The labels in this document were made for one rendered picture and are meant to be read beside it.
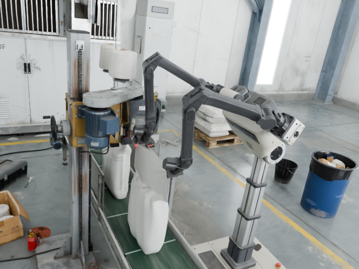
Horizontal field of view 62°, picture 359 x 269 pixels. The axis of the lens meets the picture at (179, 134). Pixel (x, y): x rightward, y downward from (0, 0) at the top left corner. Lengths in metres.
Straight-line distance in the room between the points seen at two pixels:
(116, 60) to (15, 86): 3.06
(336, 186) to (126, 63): 2.66
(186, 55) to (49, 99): 3.34
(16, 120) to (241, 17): 5.36
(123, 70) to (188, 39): 5.16
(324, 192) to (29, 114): 4.02
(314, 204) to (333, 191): 0.25
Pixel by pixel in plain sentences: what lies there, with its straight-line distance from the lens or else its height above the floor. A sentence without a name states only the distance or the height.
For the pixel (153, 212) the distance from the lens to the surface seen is 1.96.
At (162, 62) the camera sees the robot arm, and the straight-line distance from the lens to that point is 1.76.
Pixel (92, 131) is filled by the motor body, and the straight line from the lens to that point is 1.89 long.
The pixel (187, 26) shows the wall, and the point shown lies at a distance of 6.86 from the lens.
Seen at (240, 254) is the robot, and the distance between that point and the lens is 2.35.
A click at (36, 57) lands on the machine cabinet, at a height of 1.17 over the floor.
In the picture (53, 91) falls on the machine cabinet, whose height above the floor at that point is 0.69.
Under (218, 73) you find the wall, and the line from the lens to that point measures 7.54.
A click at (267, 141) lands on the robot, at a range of 1.72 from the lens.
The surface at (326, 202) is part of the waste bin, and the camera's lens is 3.74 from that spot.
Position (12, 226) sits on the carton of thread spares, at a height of 0.15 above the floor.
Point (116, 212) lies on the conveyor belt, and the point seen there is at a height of 0.38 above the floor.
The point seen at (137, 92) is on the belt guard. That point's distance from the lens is 2.10.
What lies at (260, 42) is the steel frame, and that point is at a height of 1.59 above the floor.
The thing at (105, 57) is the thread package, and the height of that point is 1.61.
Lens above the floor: 1.91
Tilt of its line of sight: 21 degrees down
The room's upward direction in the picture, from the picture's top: 7 degrees clockwise
